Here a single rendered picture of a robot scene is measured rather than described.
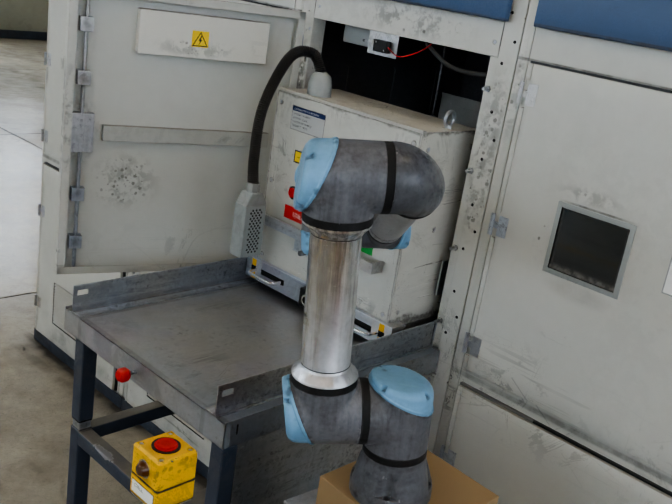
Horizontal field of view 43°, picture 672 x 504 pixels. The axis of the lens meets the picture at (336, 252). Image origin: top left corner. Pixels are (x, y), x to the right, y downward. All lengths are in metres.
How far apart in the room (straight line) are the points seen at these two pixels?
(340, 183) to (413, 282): 0.81
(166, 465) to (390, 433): 0.38
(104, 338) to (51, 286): 1.69
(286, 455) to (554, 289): 0.69
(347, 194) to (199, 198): 1.16
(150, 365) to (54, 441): 1.36
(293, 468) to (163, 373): 0.36
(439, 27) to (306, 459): 1.04
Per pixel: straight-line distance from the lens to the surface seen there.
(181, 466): 1.50
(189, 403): 1.77
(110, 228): 2.37
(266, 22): 2.36
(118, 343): 1.97
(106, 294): 2.14
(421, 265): 2.07
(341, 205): 1.30
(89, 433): 2.25
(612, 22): 1.83
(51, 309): 3.71
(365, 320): 2.08
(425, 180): 1.32
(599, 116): 1.83
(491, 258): 1.99
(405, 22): 2.15
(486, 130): 1.99
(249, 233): 2.23
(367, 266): 2.01
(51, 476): 3.03
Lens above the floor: 1.71
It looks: 18 degrees down
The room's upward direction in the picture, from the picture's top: 9 degrees clockwise
